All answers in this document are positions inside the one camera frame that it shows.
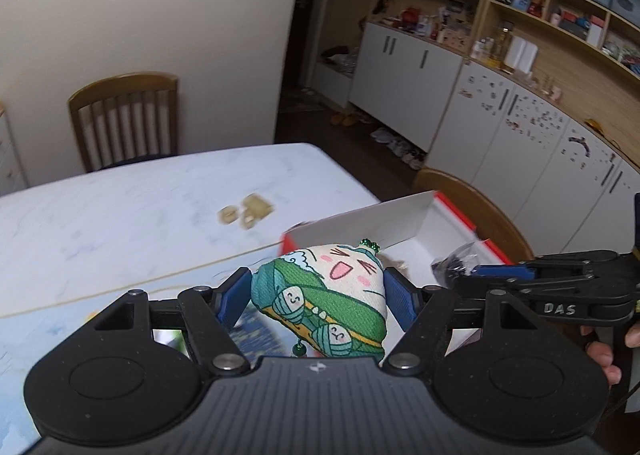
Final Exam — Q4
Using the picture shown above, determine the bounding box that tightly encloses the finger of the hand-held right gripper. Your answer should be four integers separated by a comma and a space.
471, 250, 621, 282
452, 277, 632, 320

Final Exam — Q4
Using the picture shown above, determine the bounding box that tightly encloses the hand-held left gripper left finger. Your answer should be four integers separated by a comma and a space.
92, 267, 252, 377

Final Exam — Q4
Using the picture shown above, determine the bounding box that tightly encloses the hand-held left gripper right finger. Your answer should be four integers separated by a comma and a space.
379, 267, 542, 377

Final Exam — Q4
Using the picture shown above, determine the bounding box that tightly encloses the black item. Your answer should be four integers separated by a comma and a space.
430, 242, 483, 286

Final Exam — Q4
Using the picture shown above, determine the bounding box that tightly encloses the red cardboard box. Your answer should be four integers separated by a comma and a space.
279, 190, 516, 356

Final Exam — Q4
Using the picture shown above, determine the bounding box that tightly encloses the green cartoon plush pouch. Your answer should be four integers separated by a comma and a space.
250, 238, 389, 360

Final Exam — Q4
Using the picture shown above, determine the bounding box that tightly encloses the person's right hand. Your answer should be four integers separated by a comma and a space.
580, 321, 640, 387

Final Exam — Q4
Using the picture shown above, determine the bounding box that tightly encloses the round-backed wooden chair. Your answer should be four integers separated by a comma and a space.
412, 169, 535, 262

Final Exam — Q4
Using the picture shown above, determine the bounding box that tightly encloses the white cabinet with stickers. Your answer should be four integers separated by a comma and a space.
425, 60, 640, 262

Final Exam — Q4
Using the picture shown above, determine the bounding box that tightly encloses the row of white sneakers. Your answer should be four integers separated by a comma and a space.
370, 127, 427, 170

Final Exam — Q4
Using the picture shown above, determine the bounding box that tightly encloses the blue printed table mat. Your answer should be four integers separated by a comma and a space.
0, 245, 481, 455

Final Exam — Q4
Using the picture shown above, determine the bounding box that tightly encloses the slatted wooden chair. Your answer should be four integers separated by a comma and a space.
68, 73, 180, 174

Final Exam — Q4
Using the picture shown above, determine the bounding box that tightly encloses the pair of white canisters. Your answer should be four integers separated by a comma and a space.
504, 32, 539, 74

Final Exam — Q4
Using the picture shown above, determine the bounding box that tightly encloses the group of clear bottles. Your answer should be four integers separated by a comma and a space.
470, 21, 516, 68

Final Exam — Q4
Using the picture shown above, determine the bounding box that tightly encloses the low white shoe bench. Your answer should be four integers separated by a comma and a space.
312, 46, 359, 106

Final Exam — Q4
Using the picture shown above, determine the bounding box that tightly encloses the wooden shelf unit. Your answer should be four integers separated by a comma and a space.
469, 0, 640, 170

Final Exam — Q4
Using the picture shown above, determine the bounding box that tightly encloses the clutter of small counter items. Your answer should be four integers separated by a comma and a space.
377, 0, 477, 50

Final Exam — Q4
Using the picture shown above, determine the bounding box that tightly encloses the small white drawer cabinet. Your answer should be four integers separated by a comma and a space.
0, 102, 29, 196

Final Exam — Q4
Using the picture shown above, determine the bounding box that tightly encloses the white cabinet with black handles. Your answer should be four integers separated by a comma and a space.
348, 22, 467, 154

